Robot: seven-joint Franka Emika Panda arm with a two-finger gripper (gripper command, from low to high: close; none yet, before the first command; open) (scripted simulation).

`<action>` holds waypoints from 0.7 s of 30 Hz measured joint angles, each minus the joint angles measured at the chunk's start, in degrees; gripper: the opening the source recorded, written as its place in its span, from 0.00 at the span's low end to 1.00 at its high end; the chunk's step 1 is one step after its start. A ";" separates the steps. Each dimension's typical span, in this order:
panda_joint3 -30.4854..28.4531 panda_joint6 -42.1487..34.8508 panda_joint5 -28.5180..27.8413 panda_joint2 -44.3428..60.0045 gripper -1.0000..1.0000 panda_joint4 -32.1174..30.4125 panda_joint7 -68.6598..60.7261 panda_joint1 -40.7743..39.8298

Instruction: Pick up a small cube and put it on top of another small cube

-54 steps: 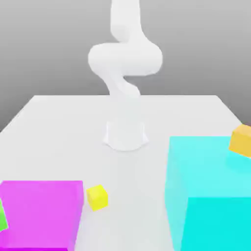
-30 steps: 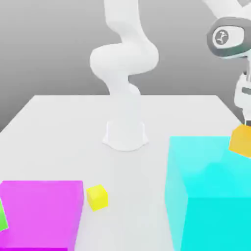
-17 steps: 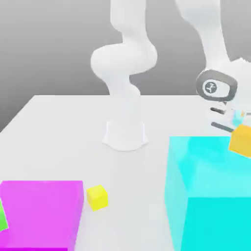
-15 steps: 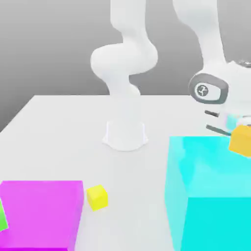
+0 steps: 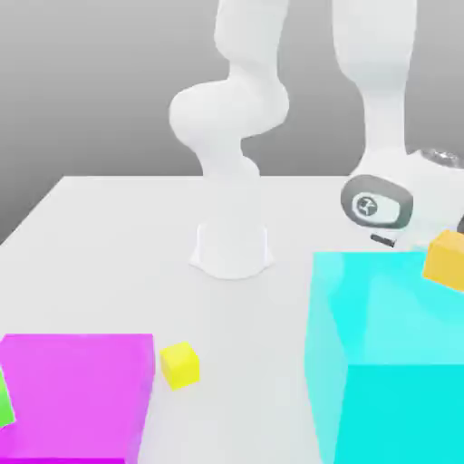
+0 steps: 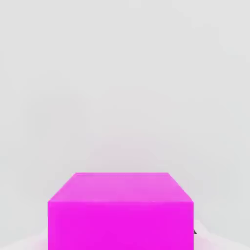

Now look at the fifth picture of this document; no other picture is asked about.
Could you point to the small orange cube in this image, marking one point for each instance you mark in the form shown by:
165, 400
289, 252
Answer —
447, 259

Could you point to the large cyan box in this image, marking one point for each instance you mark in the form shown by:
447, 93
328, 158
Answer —
384, 362

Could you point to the small green cube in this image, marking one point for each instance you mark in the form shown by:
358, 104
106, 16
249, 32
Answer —
4, 402

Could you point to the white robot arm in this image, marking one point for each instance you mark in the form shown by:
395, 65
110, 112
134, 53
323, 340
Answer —
232, 119

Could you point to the small yellow cube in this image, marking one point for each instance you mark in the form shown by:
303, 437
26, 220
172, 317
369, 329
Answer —
180, 366

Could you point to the large magenta box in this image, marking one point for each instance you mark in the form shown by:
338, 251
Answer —
79, 391

